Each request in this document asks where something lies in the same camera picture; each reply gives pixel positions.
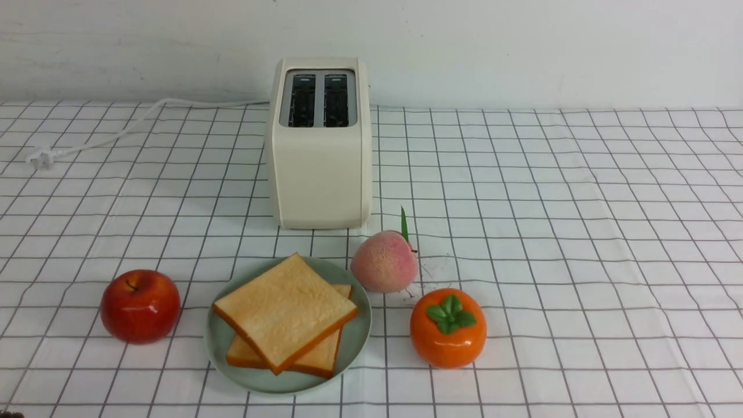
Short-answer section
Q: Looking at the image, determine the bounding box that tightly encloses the toasted bread slice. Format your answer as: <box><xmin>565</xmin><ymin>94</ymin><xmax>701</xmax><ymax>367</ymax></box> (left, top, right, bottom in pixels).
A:
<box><xmin>226</xmin><ymin>283</ymin><xmax>353</xmax><ymax>379</ymax></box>
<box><xmin>212</xmin><ymin>253</ymin><xmax>359</xmax><ymax>376</ymax></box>

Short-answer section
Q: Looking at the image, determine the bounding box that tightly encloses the pink peach with leaf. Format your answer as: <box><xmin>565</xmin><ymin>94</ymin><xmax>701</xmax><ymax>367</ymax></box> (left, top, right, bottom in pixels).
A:
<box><xmin>350</xmin><ymin>207</ymin><xmax>419</xmax><ymax>293</ymax></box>

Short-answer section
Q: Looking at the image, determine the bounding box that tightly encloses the cream white toaster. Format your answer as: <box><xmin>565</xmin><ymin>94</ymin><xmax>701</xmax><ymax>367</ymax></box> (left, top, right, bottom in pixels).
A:
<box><xmin>265</xmin><ymin>56</ymin><xmax>373</xmax><ymax>230</ymax></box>

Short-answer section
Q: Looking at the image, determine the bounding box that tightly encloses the mint green plate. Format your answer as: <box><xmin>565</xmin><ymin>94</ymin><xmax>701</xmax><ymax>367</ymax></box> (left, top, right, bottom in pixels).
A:
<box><xmin>204</xmin><ymin>254</ymin><xmax>372</xmax><ymax>396</ymax></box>

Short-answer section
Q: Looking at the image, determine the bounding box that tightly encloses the orange persimmon with green top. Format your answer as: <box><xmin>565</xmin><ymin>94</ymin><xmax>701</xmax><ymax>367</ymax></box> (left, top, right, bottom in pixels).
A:
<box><xmin>409</xmin><ymin>288</ymin><xmax>488</xmax><ymax>369</ymax></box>

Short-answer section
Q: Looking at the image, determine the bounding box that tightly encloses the white grid tablecloth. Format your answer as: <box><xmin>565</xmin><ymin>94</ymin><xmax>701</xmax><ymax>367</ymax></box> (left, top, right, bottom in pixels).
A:
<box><xmin>1</xmin><ymin>102</ymin><xmax>742</xmax><ymax>417</ymax></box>

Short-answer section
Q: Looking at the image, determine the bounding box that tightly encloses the red apple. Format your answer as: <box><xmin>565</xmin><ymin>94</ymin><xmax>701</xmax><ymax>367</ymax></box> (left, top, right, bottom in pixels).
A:
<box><xmin>100</xmin><ymin>268</ymin><xmax>181</xmax><ymax>345</ymax></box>

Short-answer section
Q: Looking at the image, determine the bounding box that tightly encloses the white power cord with plug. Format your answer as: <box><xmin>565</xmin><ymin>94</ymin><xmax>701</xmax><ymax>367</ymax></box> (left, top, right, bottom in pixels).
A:
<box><xmin>26</xmin><ymin>98</ymin><xmax>270</xmax><ymax>170</ymax></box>

